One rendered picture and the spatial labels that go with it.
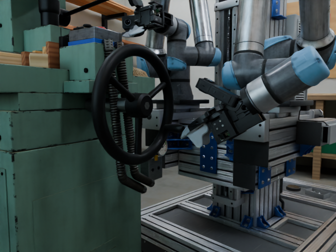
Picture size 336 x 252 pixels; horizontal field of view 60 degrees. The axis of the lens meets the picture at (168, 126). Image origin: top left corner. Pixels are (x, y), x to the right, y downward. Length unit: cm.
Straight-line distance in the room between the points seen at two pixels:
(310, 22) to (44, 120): 82
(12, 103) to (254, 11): 62
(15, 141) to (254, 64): 58
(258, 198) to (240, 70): 83
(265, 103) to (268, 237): 87
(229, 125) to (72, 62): 42
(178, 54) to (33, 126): 61
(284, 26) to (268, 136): 73
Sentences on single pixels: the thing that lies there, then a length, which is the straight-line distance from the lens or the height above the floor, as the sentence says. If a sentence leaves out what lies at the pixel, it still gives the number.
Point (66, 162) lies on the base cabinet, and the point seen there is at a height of 66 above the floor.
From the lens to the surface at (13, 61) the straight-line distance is 90.
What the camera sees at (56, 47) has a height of 97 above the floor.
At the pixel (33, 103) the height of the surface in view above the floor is 82.
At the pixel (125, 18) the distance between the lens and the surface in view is 108.
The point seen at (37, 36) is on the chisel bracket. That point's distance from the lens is 97.
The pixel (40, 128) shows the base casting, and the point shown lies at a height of 76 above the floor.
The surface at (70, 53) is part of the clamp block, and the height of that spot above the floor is 94.
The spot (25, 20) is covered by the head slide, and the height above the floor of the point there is 106.
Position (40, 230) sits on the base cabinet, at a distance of 80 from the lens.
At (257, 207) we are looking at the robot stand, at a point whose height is 32.
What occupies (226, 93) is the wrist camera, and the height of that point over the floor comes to 84.
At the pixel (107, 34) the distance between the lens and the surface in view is 78.
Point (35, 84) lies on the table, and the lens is 74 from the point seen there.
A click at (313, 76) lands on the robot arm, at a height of 87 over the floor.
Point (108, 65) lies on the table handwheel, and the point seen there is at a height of 90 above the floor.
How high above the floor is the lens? 83
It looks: 6 degrees down
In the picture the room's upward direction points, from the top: straight up
